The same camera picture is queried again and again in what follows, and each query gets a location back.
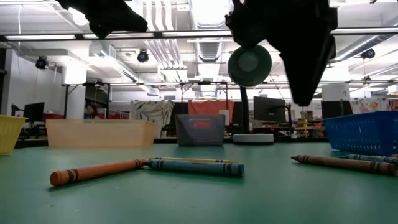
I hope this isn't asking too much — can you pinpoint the blue plastic basket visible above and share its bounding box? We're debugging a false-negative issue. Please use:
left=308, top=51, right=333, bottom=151
left=322, top=110, right=398, bottom=157

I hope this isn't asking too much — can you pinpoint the cardboard box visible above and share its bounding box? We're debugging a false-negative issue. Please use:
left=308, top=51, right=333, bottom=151
left=299, top=111, right=314, bottom=123

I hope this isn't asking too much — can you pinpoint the white desk lamp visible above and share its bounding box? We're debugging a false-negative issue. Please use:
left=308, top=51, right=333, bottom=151
left=227, top=44, right=275, bottom=146

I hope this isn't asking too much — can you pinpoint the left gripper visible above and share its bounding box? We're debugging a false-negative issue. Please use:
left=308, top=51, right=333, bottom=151
left=82, top=0, right=149, bottom=40

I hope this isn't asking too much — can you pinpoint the yellow plastic basket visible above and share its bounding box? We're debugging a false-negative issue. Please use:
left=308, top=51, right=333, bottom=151
left=0, top=115, right=28, bottom=156

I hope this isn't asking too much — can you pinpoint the brown crayon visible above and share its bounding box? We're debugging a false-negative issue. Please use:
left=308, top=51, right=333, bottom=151
left=290, top=154, right=398, bottom=177

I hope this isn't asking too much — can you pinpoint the orange crayon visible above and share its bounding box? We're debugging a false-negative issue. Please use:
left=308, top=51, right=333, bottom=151
left=49, top=158, right=147, bottom=187

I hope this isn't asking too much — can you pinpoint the person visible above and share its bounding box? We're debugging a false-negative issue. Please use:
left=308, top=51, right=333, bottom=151
left=85, top=104, right=100, bottom=121

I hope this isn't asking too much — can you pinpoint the grey translucent bin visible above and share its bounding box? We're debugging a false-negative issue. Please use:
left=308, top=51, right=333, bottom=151
left=174, top=114, right=226, bottom=147

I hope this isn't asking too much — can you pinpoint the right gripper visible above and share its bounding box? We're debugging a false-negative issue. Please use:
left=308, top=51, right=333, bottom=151
left=224, top=0, right=339, bottom=107

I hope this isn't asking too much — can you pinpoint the blue crayon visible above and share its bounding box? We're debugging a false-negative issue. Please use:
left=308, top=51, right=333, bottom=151
left=338, top=154, right=398, bottom=165
left=144, top=159, right=245, bottom=177

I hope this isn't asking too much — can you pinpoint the black ceiling spotlight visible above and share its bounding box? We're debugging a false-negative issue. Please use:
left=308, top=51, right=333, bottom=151
left=35, top=55, right=50, bottom=70
left=359, top=48, right=376, bottom=60
left=137, top=49, right=150, bottom=64

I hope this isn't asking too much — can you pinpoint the rig light bar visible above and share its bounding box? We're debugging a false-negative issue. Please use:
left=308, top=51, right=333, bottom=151
left=0, top=28, right=398, bottom=43

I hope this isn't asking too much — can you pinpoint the orange translucent bin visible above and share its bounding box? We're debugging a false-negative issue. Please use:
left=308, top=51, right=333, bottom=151
left=45, top=119, right=157, bottom=148

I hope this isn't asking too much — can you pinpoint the black monitor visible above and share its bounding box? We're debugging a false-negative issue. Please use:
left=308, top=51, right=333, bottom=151
left=253, top=96, right=287, bottom=124
left=320, top=100, right=354, bottom=119
left=23, top=101, right=45, bottom=123

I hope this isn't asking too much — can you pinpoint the grey painted cloth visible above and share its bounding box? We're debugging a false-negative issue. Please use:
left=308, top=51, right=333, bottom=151
left=129, top=101, right=175, bottom=139

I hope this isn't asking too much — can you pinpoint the red-orange cloth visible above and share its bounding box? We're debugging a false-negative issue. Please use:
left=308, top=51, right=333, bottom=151
left=187, top=100, right=235, bottom=126

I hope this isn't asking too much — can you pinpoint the colourful patterned cloth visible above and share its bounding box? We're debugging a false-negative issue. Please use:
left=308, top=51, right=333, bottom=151
left=349, top=98, right=398, bottom=116

